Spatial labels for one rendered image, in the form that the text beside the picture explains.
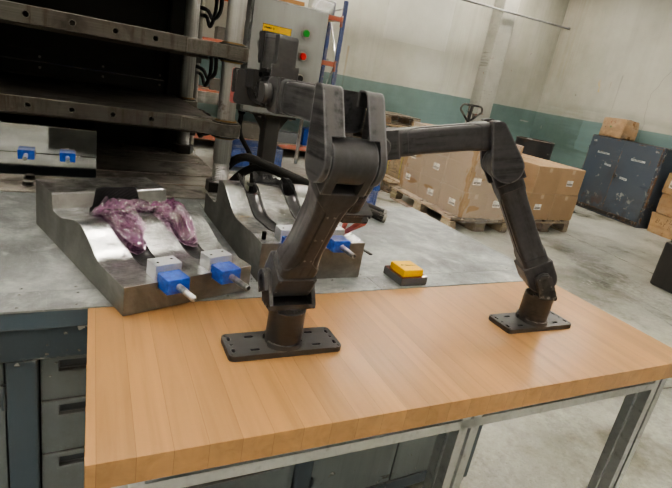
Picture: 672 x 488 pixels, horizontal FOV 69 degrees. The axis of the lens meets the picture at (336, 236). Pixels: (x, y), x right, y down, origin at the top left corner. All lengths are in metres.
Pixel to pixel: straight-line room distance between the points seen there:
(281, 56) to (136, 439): 0.62
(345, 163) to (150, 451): 0.41
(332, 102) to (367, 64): 7.75
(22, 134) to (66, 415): 0.91
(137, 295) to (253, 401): 0.30
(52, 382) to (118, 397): 0.38
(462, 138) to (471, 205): 4.08
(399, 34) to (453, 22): 1.01
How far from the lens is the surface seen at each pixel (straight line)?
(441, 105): 9.08
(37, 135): 1.74
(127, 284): 0.91
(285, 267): 0.76
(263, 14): 1.89
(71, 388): 1.12
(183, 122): 1.77
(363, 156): 0.63
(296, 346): 0.83
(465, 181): 5.01
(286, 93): 0.80
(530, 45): 10.04
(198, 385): 0.76
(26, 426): 1.15
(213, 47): 1.72
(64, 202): 1.22
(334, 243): 1.08
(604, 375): 1.11
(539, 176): 5.68
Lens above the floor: 1.25
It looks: 18 degrees down
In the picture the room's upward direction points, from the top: 10 degrees clockwise
